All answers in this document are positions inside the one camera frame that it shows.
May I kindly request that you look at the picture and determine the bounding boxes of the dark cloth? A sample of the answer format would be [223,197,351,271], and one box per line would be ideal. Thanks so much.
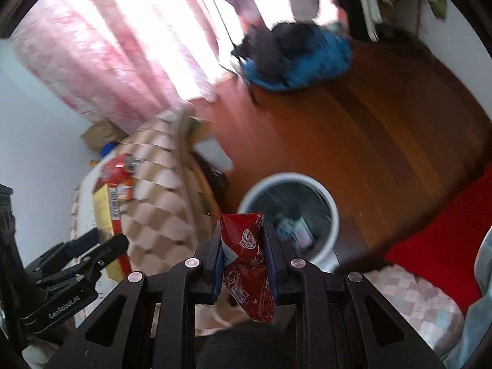
[195,322,295,369]

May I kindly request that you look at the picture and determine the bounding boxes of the red snack packet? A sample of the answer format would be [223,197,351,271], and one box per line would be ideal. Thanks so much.
[208,212,278,323]

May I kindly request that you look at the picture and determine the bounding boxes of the checkered beige cloth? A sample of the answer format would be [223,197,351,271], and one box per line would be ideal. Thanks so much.
[70,109,216,316]

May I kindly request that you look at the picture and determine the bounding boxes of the red and yellow snack box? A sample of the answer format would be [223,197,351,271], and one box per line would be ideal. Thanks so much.
[91,153,136,282]

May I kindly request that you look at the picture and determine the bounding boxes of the white trash bin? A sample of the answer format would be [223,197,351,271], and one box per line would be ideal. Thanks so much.
[237,173,340,274]

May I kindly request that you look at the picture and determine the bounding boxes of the light blue cloth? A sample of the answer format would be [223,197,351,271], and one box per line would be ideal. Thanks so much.
[448,227,492,369]

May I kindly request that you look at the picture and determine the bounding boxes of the pink checkered cloth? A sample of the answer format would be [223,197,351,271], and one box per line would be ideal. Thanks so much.
[361,264,466,356]

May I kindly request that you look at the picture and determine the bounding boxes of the pink curtain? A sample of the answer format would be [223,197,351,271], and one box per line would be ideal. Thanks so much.
[9,0,270,124]

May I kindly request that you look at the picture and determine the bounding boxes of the white framed boards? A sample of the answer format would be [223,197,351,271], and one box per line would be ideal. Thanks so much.
[353,0,385,44]

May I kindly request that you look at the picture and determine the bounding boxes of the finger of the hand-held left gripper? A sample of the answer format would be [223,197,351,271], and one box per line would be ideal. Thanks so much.
[23,228,100,277]
[36,234,130,290]

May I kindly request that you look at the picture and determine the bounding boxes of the blue and black backpack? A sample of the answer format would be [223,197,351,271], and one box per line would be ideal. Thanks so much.
[230,21,353,105]

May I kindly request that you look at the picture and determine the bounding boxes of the white flat board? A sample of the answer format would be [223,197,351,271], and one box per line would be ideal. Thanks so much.
[193,137,235,174]

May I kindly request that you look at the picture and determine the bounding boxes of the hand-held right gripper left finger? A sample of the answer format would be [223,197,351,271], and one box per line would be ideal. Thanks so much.
[58,223,224,369]

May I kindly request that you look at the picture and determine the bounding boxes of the brown cardboard box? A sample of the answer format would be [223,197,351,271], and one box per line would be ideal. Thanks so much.
[80,120,128,151]

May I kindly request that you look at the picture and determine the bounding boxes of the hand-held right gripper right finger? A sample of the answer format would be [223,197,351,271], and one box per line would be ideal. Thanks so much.
[262,224,446,369]

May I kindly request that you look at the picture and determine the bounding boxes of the red cloth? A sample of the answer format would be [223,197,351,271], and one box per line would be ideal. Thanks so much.
[383,165,492,316]

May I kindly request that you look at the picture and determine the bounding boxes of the curved wooden rail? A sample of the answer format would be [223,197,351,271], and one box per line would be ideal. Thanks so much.
[177,111,216,218]

